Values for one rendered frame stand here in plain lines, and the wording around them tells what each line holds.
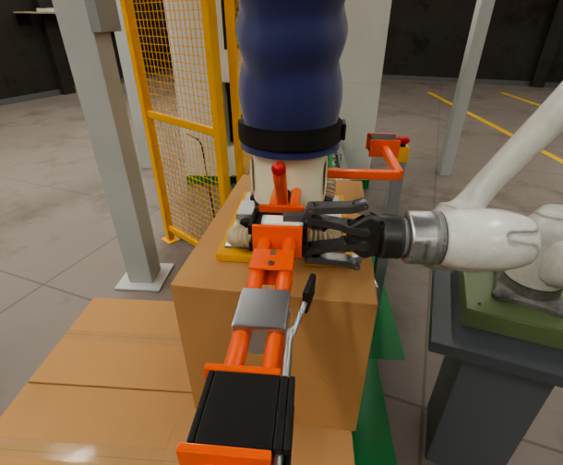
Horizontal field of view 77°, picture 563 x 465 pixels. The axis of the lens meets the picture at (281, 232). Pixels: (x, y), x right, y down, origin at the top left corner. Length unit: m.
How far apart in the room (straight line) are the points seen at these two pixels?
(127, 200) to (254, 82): 1.63
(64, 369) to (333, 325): 0.96
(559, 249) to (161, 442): 1.15
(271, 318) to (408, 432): 1.46
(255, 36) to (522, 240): 0.55
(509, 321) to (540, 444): 0.93
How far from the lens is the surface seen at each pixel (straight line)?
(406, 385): 1.97
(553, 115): 0.80
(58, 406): 1.33
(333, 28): 0.72
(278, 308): 0.43
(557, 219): 1.15
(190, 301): 0.75
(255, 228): 0.57
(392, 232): 0.59
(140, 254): 2.42
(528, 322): 1.19
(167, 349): 1.34
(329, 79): 0.73
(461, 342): 1.14
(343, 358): 0.78
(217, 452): 0.32
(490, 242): 0.63
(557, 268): 1.16
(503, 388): 1.41
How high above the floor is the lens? 1.51
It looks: 31 degrees down
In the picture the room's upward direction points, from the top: straight up
